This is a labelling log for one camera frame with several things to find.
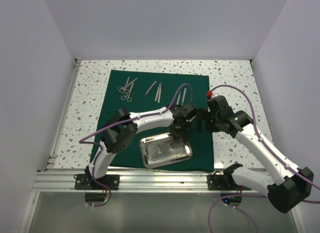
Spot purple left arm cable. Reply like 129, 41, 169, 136
78, 82, 194, 208

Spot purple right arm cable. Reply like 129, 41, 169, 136
206, 84, 320, 233

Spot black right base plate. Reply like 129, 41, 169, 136
206, 171, 251, 191

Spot green surgical cloth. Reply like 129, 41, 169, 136
96, 70, 214, 172

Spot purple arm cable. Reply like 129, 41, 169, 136
206, 84, 320, 233
78, 82, 194, 208

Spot steel tweezers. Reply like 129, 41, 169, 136
154, 82, 162, 103
144, 80, 157, 97

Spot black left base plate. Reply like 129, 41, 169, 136
73, 174, 120, 191

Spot steel scalpel handle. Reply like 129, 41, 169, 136
176, 91, 181, 105
181, 88, 187, 106

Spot stainless steel instrument tray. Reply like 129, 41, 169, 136
139, 133, 193, 169

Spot steel forceps with ring handles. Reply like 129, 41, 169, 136
117, 78, 138, 92

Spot aluminium front rail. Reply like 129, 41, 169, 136
31, 167, 297, 194

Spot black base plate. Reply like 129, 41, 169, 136
206, 171, 251, 191
73, 174, 120, 191

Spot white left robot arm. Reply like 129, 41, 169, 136
79, 102, 197, 190

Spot steel scissors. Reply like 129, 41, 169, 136
121, 83, 134, 102

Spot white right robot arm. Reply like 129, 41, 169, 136
195, 95, 314, 213

